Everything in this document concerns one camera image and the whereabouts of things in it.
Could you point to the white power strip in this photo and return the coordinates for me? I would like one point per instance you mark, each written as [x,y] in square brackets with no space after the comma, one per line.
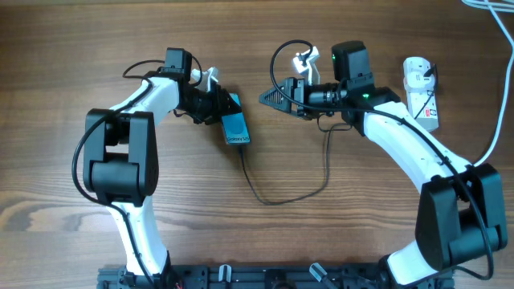
[422,105]

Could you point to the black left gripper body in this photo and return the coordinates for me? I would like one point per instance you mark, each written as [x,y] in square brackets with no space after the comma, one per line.
[211,104]

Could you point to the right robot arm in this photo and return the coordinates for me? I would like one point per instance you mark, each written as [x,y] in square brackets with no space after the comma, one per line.
[461,214]

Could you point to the white USB charger plug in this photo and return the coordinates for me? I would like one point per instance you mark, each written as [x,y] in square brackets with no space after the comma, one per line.
[415,81]

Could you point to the teal Galaxy smartphone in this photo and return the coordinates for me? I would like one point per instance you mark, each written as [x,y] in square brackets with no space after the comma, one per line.
[235,129]

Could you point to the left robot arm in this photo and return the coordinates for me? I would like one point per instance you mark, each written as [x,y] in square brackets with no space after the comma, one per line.
[116,165]

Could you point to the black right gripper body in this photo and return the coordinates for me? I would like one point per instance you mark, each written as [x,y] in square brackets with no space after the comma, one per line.
[299,86]

